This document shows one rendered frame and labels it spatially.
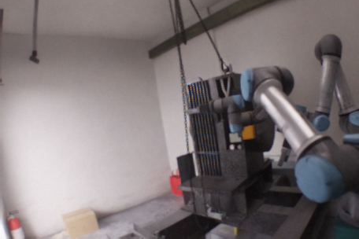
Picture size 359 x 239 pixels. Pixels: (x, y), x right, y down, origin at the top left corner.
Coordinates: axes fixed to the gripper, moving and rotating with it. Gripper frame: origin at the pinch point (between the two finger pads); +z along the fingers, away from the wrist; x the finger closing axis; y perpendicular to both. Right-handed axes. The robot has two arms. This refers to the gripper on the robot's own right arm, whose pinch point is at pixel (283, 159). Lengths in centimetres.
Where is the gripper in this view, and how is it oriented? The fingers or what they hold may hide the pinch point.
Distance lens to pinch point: 121.2
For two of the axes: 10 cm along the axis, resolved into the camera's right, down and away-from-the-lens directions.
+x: 6.5, 0.6, 7.6
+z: -2.3, 9.6, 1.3
